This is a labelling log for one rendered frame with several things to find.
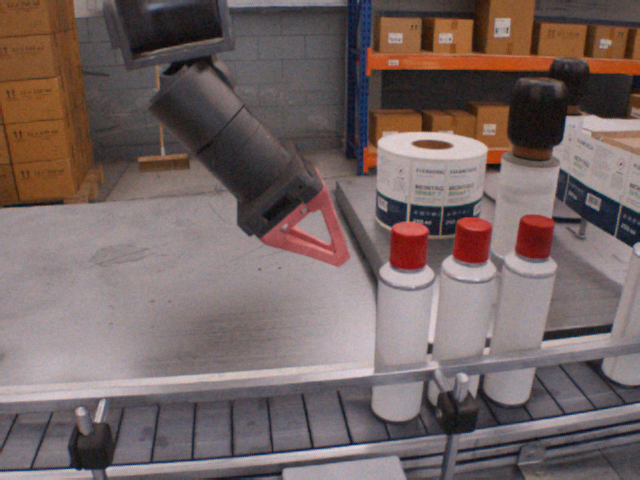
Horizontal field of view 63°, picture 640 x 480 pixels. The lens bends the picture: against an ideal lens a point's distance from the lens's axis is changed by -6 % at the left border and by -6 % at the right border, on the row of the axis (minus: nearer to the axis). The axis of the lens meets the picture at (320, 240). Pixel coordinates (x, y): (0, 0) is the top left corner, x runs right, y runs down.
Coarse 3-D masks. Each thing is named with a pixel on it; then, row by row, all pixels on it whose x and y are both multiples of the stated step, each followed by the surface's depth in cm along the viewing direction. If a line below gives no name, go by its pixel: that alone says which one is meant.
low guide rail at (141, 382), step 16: (592, 336) 62; (608, 336) 62; (288, 368) 58; (304, 368) 57; (320, 368) 58; (336, 368) 58; (352, 368) 58; (48, 384) 54; (64, 384) 54; (80, 384) 54; (96, 384) 54; (112, 384) 55; (128, 384) 55; (144, 384) 55; (160, 384) 55
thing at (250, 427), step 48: (480, 384) 60; (576, 384) 60; (0, 432) 52; (48, 432) 53; (144, 432) 53; (192, 432) 53; (240, 432) 53; (288, 432) 54; (336, 432) 54; (384, 432) 54; (432, 432) 53
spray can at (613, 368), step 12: (636, 252) 54; (636, 264) 54; (636, 276) 54; (624, 288) 57; (636, 288) 55; (624, 300) 56; (636, 300) 55; (624, 312) 57; (636, 312) 55; (624, 324) 57; (636, 324) 56; (612, 336) 59; (624, 336) 57; (612, 360) 59; (624, 360) 58; (636, 360) 57; (612, 372) 59; (624, 372) 58; (636, 372) 57; (624, 384) 58; (636, 384) 58
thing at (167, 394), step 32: (512, 352) 52; (544, 352) 52; (576, 352) 52; (608, 352) 53; (192, 384) 48; (224, 384) 48; (256, 384) 48; (288, 384) 48; (320, 384) 49; (352, 384) 49; (384, 384) 50
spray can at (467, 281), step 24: (456, 240) 50; (480, 240) 48; (456, 264) 50; (480, 264) 50; (456, 288) 50; (480, 288) 49; (456, 312) 51; (480, 312) 51; (456, 336) 52; (480, 336) 52; (432, 360) 56; (432, 384) 56
